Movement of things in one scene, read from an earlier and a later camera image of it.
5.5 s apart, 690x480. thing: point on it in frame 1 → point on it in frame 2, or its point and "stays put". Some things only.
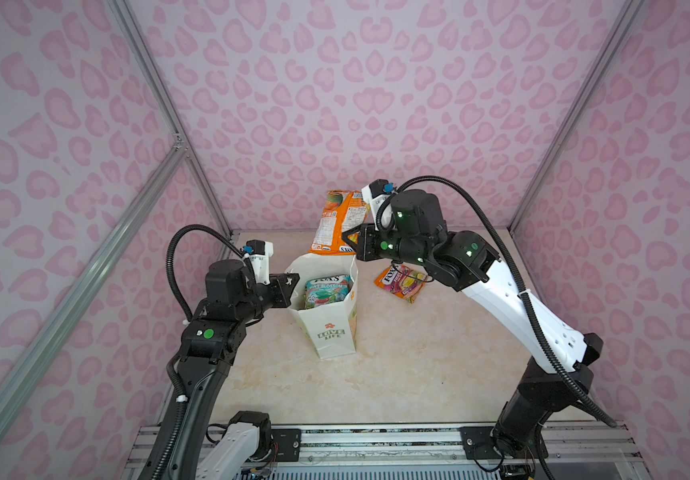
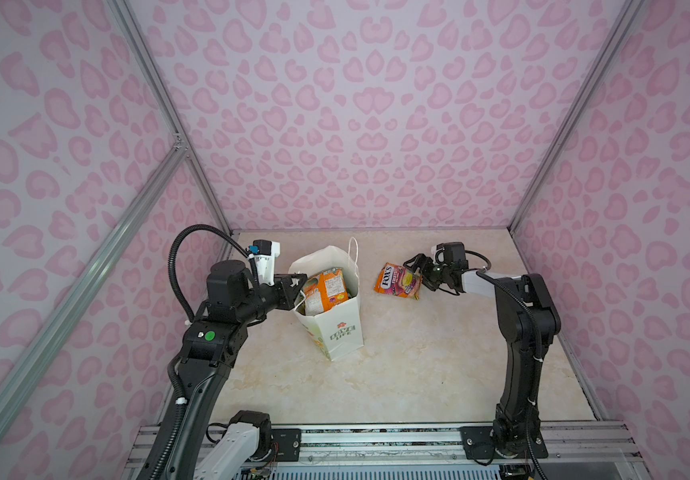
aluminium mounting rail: (566, 443) stays put
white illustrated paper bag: (325, 304) stays put
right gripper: (365, 246) → (421, 260)
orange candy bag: (343, 211) → (324, 290)
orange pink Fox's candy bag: (401, 280) stays put
